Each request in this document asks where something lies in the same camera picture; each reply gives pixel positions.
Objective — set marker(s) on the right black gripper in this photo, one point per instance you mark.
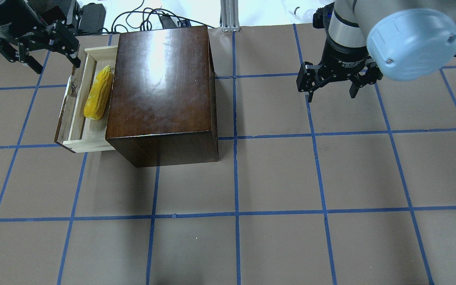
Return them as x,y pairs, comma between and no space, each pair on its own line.
344,58

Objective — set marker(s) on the dark wooden drawer cabinet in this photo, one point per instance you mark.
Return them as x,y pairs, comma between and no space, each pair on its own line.
163,108

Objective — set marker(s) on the yellow corn cob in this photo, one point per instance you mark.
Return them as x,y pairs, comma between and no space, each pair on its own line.
97,99

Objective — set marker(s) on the white drawer handle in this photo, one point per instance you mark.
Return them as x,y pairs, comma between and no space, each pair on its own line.
71,87

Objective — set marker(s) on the aluminium frame post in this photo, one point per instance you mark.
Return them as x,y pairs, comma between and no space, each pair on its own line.
229,16

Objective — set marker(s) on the black electronics box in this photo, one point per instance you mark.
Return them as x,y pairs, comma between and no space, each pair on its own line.
92,18

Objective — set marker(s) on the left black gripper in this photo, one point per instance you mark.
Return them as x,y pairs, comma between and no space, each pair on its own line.
7,23

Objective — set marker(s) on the white light bulb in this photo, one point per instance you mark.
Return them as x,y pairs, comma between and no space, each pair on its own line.
304,14

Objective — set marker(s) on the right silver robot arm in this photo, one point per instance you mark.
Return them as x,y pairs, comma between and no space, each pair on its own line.
367,40

